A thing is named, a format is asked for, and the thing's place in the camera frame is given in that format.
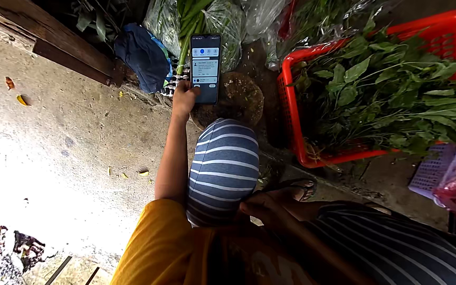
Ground person's left hand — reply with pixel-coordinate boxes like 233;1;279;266
172;80;201;120

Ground person's right forearm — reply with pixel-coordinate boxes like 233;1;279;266
272;214;375;285

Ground black white checkered bag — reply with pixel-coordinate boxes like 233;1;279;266
160;60;191;97

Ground dark blue cloth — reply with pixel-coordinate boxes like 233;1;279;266
114;22;172;94

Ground clear bag of leafy herbs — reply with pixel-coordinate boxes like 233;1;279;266
265;0;403;71

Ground person's body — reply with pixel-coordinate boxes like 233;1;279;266
110;199;320;285

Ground pile of leafy greens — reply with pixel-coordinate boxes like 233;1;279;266
287;24;456;163

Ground black smartphone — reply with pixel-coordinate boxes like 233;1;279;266
190;34;221;105

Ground round wooden chopping block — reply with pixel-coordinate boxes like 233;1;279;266
190;71;264;131

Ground crumpled clear plastic bag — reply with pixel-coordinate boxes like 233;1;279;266
240;0;290;44

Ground person's right hand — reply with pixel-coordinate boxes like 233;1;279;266
239;192;286;230

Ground person's legs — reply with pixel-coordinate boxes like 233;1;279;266
186;118;456;285

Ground person's left forearm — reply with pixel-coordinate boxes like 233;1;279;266
155;113;188;205

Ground light purple plastic basket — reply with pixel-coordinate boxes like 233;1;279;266
408;142;456;208

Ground brown wooden beam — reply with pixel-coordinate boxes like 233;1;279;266
0;0;125;86

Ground red plastic basket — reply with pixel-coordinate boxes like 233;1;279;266
277;10;456;169

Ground clear bag of greens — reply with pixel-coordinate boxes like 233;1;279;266
143;0;183;60
202;0;247;74

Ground dark leafy plant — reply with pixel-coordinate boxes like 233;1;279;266
70;0;131;43

